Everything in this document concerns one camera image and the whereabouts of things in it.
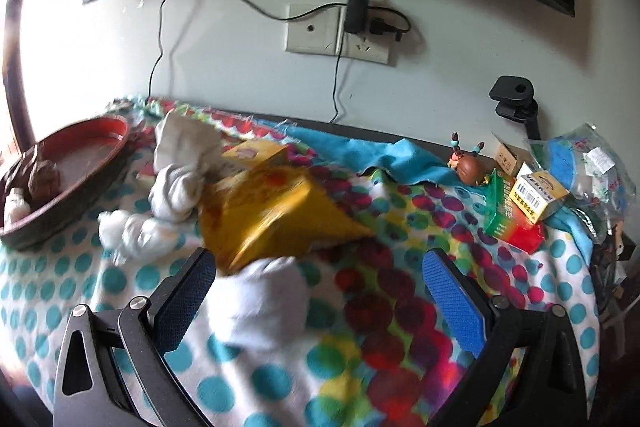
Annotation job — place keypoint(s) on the black clamp mount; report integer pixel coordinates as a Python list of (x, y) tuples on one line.
[(510, 89)]

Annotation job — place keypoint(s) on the small cardboard box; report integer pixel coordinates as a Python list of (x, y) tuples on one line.
[(507, 157)]

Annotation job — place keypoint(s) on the colourful polka dot cloth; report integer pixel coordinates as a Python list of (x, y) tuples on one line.
[(390, 257)]

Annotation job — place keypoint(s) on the yellow snack bag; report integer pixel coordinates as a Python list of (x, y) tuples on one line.
[(270, 217)]

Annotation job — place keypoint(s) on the white wall outlet plate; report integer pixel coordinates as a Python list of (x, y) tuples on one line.
[(310, 29)]

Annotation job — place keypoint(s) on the black plug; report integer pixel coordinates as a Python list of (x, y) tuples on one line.
[(382, 27)]

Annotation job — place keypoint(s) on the green and red box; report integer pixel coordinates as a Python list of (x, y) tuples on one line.
[(505, 217)]

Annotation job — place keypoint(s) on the small yellow white box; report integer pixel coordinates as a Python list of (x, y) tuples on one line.
[(535, 194)]

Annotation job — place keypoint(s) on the white sock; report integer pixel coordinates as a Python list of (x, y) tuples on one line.
[(260, 307), (175, 194), (15, 207), (185, 142), (130, 232)]

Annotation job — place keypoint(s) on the blue cloth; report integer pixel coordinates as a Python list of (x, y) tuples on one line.
[(350, 152)]

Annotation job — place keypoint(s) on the clear plastic bag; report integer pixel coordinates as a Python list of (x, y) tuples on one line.
[(580, 167)]

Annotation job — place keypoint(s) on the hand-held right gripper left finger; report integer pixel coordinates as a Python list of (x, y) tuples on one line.
[(187, 292)]

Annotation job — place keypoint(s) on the brown toy figurine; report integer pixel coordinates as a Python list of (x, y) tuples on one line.
[(470, 167)]

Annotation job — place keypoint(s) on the white wall power socket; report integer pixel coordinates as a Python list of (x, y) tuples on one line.
[(367, 52)]

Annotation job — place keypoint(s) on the red round tray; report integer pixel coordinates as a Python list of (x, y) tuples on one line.
[(95, 147)]

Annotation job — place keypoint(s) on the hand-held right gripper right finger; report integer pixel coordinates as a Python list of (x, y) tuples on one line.
[(452, 302)]

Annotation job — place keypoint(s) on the black power adapter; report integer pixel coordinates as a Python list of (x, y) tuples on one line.
[(357, 9)]

